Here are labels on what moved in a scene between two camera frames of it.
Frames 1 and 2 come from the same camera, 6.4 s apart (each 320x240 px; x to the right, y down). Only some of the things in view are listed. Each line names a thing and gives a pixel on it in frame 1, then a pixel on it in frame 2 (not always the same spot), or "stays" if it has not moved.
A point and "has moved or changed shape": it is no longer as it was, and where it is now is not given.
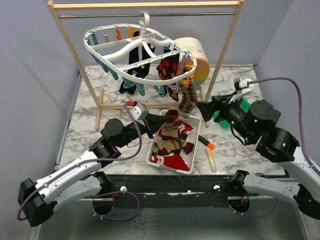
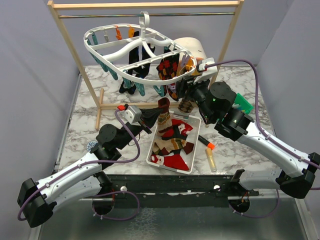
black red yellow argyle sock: x=168 y=67 stays
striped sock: x=162 y=147 stays
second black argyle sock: x=173 y=91 stays
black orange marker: x=206 y=142 stays
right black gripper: x=207 y=107 -> x=182 y=85
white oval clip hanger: x=140 y=53 stays
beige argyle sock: x=184 y=88 has moved or changed shape
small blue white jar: x=89 y=145 stays
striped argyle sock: x=170 y=131 -> x=164 y=119
